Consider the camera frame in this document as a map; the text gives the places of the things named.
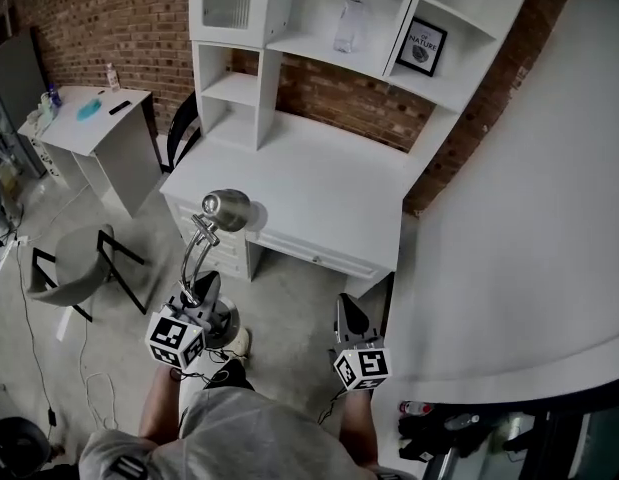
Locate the white floor cable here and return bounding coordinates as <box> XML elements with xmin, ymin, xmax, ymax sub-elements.
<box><xmin>78</xmin><ymin>332</ymin><xmax>118</xmax><ymax>432</ymax></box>

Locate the clear plastic water bottle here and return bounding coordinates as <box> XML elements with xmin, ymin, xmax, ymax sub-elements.
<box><xmin>332</xmin><ymin>0</ymin><xmax>370</xmax><ymax>54</ymax></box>

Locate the person's grey shirt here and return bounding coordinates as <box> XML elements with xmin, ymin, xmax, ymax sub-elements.
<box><xmin>77</xmin><ymin>385</ymin><xmax>405</xmax><ymax>480</ymax></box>

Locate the grey chair with black frame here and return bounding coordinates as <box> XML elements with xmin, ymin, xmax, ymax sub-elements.
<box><xmin>26</xmin><ymin>223</ymin><xmax>149</xmax><ymax>323</ymax></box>

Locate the white table top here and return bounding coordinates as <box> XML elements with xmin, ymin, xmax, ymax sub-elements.
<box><xmin>159</xmin><ymin>107</ymin><xmax>430</xmax><ymax>299</ymax></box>

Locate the black bag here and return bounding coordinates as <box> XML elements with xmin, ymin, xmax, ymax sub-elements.
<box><xmin>397</xmin><ymin>407</ymin><xmax>495</xmax><ymax>464</ymax></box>

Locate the person's right forearm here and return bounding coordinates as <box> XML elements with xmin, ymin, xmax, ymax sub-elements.
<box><xmin>338</xmin><ymin>387</ymin><xmax>379</xmax><ymax>469</ymax></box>

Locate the person's black trouser leg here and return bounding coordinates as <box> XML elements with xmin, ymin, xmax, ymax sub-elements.
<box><xmin>203</xmin><ymin>357</ymin><xmax>255</xmax><ymax>392</ymax></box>

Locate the white power strip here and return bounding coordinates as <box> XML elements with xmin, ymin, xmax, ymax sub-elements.
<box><xmin>0</xmin><ymin>235</ymin><xmax>30</xmax><ymax>272</ymax></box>

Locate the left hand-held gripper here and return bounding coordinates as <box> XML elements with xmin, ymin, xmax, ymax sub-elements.
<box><xmin>144</xmin><ymin>270</ymin><xmax>225</xmax><ymax>370</ymax></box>

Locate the red-label plastic bottle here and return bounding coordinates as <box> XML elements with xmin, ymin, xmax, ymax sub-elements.
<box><xmin>398</xmin><ymin>400</ymin><xmax>434</xmax><ymax>417</ymax></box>

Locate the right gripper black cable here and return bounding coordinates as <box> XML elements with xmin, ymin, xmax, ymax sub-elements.
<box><xmin>316</xmin><ymin>387</ymin><xmax>348</xmax><ymax>427</ymax></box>

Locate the teal cloth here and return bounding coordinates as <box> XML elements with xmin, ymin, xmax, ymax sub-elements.
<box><xmin>76</xmin><ymin>96</ymin><xmax>103</xmax><ymax>122</ymax></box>

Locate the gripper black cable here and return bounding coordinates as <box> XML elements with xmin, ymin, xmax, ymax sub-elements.
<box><xmin>316</xmin><ymin>387</ymin><xmax>348</xmax><ymax>427</ymax></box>
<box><xmin>178</xmin><ymin>347</ymin><xmax>245</xmax><ymax>384</ymax></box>

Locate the large white cabinet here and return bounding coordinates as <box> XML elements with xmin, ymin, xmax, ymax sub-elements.
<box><xmin>383</xmin><ymin>0</ymin><xmax>619</xmax><ymax>407</ymax></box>

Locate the small white side table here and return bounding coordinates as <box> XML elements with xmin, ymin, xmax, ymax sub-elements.
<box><xmin>17</xmin><ymin>85</ymin><xmax>163</xmax><ymax>219</ymax></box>

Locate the small clear plastic bottle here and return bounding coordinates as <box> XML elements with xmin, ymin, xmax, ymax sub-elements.
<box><xmin>443</xmin><ymin>412</ymin><xmax>483</xmax><ymax>432</ymax></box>

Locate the black round stool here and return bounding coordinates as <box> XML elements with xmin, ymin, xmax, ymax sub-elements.
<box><xmin>0</xmin><ymin>416</ymin><xmax>53</xmax><ymax>474</ymax></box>

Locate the black framed picture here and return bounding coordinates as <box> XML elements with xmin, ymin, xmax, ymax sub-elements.
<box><xmin>394</xmin><ymin>16</ymin><xmax>449</xmax><ymax>78</ymax></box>

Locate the black floor cable with adapter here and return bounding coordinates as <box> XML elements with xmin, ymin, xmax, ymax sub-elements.
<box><xmin>13</xmin><ymin>245</ymin><xmax>59</xmax><ymax>427</ymax></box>

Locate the grey metal cabinet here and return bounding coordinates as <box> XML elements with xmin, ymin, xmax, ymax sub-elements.
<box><xmin>0</xmin><ymin>27</ymin><xmax>49</xmax><ymax>179</ymax></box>

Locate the person's white shoe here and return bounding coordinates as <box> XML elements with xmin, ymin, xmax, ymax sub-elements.
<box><xmin>228</xmin><ymin>326</ymin><xmax>252</xmax><ymax>358</ymax></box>

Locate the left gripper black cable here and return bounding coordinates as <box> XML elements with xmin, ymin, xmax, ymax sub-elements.
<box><xmin>178</xmin><ymin>347</ymin><xmax>245</xmax><ymax>384</ymax></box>

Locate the silver metal desk lamp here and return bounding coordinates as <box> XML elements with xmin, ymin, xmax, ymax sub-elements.
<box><xmin>177</xmin><ymin>188</ymin><xmax>254</xmax><ymax>353</ymax></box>

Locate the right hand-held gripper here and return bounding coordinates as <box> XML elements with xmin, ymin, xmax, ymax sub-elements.
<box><xmin>328</xmin><ymin>292</ymin><xmax>392</xmax><ymax>392</ymax></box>

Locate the person's left forearm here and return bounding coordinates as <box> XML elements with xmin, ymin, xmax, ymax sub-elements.
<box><xmin>138</xmin><ymin>365</ymin><xmax>183</xmax><ymax>444</ymax></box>

